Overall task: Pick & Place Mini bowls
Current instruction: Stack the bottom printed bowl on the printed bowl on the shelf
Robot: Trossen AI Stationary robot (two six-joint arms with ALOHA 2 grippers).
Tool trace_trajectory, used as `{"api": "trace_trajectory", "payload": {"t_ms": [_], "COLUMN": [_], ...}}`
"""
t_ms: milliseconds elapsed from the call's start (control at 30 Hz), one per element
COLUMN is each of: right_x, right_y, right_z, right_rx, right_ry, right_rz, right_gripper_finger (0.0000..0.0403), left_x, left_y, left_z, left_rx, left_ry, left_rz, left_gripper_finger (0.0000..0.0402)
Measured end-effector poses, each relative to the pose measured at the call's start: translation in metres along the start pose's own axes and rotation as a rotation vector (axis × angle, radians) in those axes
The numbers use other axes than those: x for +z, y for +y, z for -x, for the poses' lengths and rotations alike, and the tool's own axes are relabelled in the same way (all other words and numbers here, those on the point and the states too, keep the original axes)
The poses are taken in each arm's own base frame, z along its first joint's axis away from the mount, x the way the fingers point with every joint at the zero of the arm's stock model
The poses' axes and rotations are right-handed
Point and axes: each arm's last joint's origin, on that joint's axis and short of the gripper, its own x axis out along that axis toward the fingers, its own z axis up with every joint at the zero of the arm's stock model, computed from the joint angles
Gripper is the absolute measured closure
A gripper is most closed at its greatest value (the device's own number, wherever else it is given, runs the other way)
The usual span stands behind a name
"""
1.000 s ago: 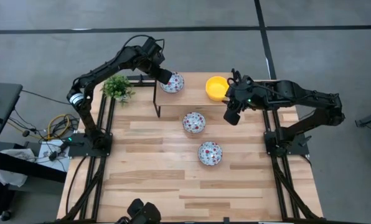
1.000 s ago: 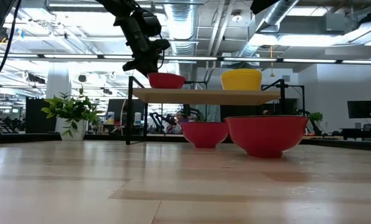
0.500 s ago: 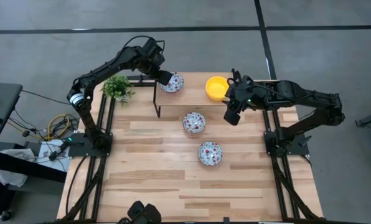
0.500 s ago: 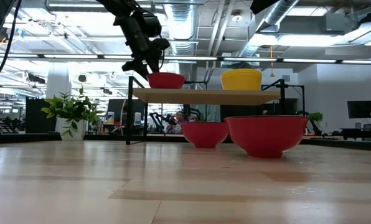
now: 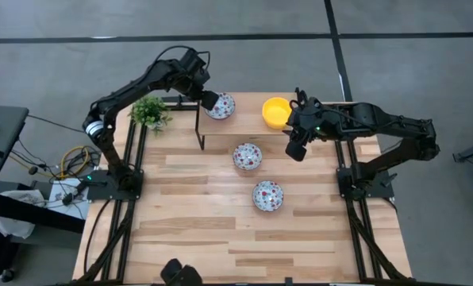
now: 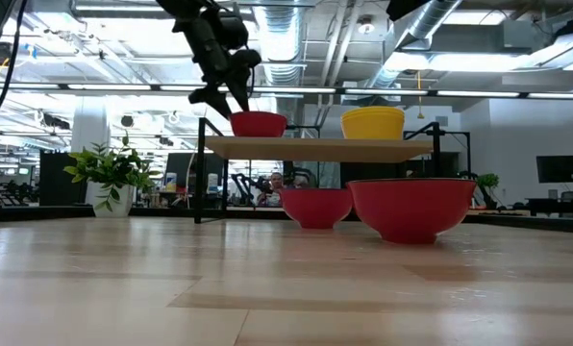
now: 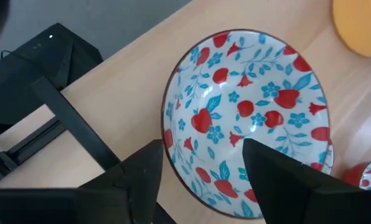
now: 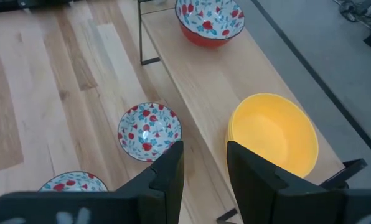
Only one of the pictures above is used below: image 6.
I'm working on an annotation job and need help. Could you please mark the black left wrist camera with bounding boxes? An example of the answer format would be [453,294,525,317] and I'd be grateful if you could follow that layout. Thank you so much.
[216,7,250,49]

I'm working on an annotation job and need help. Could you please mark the white plant pot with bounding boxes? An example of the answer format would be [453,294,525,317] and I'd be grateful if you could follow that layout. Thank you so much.
[85,181,137,218]

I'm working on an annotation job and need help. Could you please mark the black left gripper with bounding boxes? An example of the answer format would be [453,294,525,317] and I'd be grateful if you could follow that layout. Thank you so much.
[155,0,263,121]

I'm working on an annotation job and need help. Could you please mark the green leafy plant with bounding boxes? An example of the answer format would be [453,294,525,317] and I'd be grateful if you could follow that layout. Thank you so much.
[63,136,162,212]

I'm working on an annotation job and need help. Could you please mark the wooden shelf with black frame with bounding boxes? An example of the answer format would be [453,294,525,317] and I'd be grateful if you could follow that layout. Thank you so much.
[193,116,444,225]

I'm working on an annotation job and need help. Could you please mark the black desk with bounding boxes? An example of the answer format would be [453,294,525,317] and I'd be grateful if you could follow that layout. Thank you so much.
[526,190,573,218]

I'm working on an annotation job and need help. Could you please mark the black cabinet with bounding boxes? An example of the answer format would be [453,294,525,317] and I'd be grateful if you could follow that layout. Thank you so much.
[39,152,88,207]

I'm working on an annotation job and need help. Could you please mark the black wall monitor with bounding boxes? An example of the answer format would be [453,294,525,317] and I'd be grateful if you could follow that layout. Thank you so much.
[536,155,573,185]

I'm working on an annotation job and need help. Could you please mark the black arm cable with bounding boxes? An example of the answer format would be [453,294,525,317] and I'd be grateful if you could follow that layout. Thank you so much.
[0,0,29,145]

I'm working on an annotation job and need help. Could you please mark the yellow hanging cord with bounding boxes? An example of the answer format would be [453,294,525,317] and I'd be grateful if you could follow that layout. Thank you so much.
[414,69,426,120]

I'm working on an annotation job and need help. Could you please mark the silver ribbed ventilation duct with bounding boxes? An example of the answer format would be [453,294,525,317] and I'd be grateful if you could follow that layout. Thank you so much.
[252,0,307,126]

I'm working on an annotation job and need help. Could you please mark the person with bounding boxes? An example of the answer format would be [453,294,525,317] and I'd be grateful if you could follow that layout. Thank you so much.
[256,171,287,208]

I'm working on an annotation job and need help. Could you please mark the red mini bowl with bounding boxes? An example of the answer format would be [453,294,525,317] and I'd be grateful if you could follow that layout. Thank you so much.
[279,187,355,231]
[229,111,288,138]
[346,178,478,245]

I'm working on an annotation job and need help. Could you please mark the black screen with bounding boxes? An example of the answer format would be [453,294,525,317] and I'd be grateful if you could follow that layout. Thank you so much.
[165,152,225,193]

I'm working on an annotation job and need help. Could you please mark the small green potted plant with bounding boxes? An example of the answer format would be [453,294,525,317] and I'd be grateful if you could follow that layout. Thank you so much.
[476,172,502,209]

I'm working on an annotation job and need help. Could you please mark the white column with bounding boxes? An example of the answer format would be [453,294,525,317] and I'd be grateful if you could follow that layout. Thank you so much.
[71,98,111,154]

